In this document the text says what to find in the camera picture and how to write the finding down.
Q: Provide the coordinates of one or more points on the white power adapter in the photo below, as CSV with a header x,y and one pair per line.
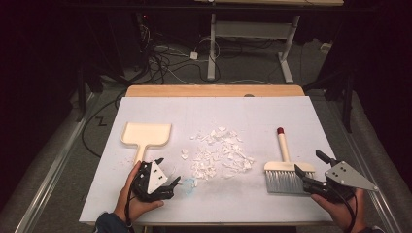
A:
x,y
193,55

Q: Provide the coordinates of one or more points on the small white box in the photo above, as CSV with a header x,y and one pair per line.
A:
x,y
326,47

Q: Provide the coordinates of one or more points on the person's right hand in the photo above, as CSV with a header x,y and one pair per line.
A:
x,y
343,213

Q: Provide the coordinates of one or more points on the white table mat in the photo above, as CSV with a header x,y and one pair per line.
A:
x,y
226,113

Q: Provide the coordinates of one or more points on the aluminium rail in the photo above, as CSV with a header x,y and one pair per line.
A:
x,y
372,168
55,168

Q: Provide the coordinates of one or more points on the cream brush with red tip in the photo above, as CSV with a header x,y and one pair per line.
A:
x,y
285,168

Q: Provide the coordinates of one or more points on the person's left hand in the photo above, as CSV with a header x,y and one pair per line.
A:
x,y
124,202

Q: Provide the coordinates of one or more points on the black stand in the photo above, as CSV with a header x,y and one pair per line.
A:
x,y
348,103
81,93

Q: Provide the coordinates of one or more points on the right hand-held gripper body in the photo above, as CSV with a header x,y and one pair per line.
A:
x,y
346,176

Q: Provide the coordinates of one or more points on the cream plastic dustpan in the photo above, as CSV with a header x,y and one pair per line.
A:
x,y
147,133

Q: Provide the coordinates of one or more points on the white metal desk frame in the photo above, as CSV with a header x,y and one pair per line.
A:
x,y
252,29

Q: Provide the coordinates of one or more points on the pile of white paper scraps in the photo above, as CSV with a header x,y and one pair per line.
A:
x,y
213,158

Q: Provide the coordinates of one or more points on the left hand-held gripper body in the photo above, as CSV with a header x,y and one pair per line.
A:
x,y
142,189

